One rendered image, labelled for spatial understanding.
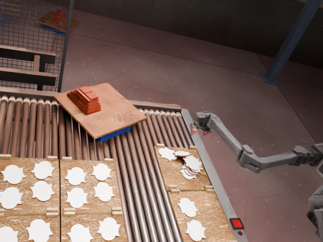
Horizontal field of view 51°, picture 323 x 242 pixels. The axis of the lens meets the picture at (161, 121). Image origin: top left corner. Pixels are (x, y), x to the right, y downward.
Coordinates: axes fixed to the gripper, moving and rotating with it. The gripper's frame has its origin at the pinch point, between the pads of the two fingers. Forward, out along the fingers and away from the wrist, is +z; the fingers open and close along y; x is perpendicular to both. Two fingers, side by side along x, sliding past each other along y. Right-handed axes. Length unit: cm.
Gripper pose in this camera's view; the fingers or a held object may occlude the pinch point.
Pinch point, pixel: (197, 134)
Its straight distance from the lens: 238.4
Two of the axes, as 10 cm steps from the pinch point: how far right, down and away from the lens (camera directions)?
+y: -9.2, -0.6, -3.8
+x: 2.5, 6.7, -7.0
